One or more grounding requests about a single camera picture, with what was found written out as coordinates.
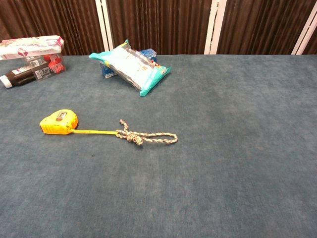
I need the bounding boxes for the braided beige rope loop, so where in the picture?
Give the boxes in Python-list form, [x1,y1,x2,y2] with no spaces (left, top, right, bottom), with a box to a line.
[115,119,179,146]

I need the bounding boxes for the yellow tape measure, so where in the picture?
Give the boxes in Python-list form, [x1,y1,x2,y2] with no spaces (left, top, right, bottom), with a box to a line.
[39,110,117,136]

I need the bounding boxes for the blue table cloth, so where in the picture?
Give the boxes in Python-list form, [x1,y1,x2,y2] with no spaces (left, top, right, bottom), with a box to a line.
[0,54,317,238]

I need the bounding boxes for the teal white wipes pack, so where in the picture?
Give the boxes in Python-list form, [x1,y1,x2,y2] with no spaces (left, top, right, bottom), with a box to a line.
[89,39,172,97]

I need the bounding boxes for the blue tissue packet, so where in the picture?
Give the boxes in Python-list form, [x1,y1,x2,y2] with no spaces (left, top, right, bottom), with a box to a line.
[99,48,158,79]

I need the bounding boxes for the brown folding screen white frames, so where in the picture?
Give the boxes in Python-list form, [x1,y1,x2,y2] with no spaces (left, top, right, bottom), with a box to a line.
[0,0,317,56]

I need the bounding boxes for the clear box with red items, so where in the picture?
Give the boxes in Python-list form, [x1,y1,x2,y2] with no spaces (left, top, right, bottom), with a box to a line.
[23,52,66,81]

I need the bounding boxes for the dark brown tube white cap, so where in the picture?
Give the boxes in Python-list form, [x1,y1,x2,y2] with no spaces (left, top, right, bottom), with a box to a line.
[0,64,48,89]

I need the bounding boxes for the white pink toothpaste box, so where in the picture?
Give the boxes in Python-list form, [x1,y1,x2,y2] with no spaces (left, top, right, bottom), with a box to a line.
[0,35,65,61]

